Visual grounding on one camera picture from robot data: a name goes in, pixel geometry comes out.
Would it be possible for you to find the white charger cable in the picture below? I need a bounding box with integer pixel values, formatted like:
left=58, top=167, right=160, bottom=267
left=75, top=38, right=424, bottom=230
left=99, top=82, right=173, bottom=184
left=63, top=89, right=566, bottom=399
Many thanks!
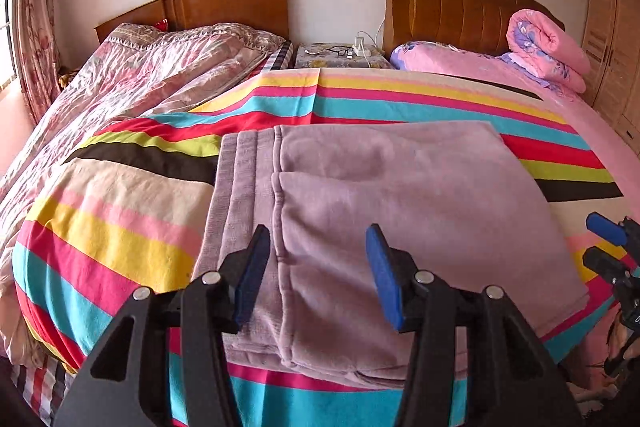
left=357, top=14, right=388, bottom=70

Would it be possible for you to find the window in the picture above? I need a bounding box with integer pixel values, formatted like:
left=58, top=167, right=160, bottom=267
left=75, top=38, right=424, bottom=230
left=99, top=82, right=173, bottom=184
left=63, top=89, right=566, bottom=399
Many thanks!
left=0, top=0, right=21, bottom=92

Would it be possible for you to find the panelled wooden headboard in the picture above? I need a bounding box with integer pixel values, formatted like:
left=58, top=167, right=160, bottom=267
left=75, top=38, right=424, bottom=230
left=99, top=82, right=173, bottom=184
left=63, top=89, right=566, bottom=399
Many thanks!
left=382, top=0, right=566, bottom=58

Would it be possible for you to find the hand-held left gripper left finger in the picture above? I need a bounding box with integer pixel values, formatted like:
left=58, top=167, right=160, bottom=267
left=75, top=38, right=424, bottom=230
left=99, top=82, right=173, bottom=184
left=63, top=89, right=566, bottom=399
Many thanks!
left=52, top=223, right=272, bottom=427

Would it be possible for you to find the nightstand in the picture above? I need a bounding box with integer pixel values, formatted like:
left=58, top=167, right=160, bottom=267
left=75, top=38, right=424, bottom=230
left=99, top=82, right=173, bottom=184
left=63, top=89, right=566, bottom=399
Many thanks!
left=294, top=43, right=396, bottom=70

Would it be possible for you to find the checked bed sheet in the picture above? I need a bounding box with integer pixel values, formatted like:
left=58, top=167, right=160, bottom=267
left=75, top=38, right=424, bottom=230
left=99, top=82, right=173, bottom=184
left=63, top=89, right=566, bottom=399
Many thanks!
left=10, top=354, right=76, bottom=425

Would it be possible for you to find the mauve sweater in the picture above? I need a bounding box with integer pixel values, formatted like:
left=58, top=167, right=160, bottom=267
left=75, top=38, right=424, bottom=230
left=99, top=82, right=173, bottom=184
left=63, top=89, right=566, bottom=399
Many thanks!
left=192, top=121, right=591, bottom=382

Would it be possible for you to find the rolled pink floral quilt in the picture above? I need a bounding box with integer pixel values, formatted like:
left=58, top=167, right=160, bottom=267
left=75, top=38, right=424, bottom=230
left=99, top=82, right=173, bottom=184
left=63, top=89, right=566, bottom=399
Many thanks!
left=506, top=8, right=592, bottom=94

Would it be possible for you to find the light wooden wardrobe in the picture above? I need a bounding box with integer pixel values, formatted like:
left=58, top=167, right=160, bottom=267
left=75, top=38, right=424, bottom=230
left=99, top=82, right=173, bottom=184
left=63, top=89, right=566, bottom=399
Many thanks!
left=582, top=0, right=640, bottom=142

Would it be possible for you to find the plaid mattress edge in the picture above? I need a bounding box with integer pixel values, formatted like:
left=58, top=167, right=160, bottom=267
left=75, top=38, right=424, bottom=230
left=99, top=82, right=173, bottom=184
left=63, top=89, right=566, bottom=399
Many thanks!
left=260, top=41, right=294, bottom=70

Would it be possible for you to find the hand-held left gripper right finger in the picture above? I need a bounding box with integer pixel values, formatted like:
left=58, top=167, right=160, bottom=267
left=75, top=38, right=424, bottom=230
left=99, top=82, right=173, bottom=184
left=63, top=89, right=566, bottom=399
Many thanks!
left=365, top=223, right=583, bottom=427

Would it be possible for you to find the striped colourful blanket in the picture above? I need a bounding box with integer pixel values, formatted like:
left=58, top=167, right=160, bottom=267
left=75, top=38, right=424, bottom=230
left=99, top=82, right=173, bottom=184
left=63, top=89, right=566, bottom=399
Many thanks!
left=11, top=68, right=626, bottom=427

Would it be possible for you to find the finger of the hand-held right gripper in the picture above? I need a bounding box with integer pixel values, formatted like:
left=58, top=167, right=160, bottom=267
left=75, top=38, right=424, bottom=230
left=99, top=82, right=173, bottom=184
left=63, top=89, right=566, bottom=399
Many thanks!
left=582, top=247, right=640, bottom=293
left=586, top=212, right=640, bottom=253

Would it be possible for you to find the pink floral curtain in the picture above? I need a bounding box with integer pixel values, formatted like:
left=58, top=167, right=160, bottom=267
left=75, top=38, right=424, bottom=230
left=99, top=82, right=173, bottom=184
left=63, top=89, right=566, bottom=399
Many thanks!
left=10, top=0, right=66, bottom=122

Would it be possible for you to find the plain wooden headboard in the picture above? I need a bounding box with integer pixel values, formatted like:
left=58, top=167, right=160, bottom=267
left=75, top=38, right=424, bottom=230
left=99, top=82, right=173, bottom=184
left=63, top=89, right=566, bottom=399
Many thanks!
left=94, top=0, right=291, bottom=45

